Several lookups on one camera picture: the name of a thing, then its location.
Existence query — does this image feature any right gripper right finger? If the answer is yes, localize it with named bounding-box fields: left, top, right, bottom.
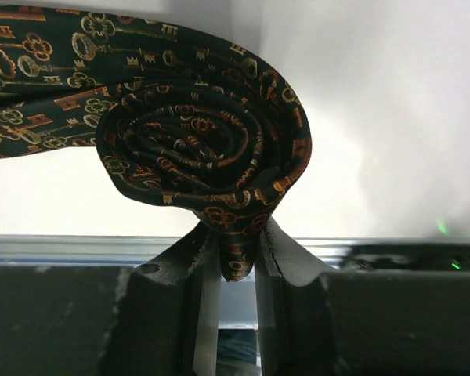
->
left=255, top=221, right=470, bottom=375

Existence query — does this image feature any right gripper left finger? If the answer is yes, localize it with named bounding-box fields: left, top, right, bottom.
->
left=0, top=224, right=220, bottom=375

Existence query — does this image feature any dark key-patterned tie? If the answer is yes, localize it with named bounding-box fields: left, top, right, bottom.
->
left=0, top=5, right=312, bottom=281

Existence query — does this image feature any aluminium mounting rail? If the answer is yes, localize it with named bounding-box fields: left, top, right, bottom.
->
left=0, top=233, right=470, bottom=330

